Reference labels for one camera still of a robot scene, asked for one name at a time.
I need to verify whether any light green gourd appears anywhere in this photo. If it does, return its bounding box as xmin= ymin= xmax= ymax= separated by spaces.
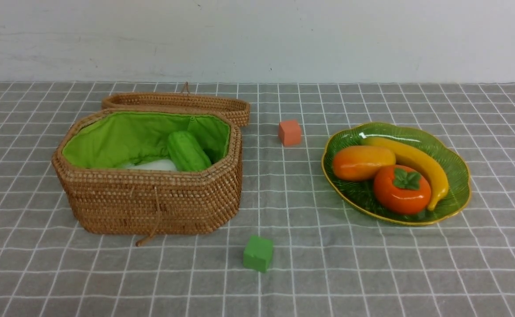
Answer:
xmin=167 ymin=130 xmax=212 ymax=171

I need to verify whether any white radish with leaves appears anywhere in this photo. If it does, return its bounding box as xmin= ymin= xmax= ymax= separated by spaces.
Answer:
xmin=120 ymin=159 xmax=178 ymax=171

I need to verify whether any orange mango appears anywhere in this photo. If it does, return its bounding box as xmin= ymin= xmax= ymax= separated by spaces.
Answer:
xmin=331 ymin=146 xmax=396 ymax=182

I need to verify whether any orange persimmon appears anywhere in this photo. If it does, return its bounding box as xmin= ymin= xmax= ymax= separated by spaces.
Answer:
xmin=373 ymin=165 xmax=432 ymax=215

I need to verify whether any yellow banana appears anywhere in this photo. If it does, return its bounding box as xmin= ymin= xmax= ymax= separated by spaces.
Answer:
xmin=364 ymin=136 xmax=449 ymax=211

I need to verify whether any orange foam cube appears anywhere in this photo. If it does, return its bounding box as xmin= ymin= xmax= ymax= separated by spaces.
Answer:
xmin=278 ymin=120 xmax=302 ymax=147

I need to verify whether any woven wicker basket lid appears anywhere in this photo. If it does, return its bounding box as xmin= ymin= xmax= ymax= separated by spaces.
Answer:
xmin=101 ymin=82 xmax=251 ymax=127

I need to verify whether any green foam cube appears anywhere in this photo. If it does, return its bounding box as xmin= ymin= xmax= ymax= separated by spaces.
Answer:
xmin=242 ymin=235 xmax=273 ymax=273

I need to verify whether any grey checked tablecloth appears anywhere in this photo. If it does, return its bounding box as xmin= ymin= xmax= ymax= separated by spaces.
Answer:
xmin=0 ymin=82 xmax=515 ymax=317

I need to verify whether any green leaf glass plate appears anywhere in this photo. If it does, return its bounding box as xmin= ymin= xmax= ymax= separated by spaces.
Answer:
xmin=321 ymin=122 xmax=471 ymax=226

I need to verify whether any woven wicker basket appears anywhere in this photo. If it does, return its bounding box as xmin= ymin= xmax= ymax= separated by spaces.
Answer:
xmin=51 ymin=106 xmax=242 ymax=236

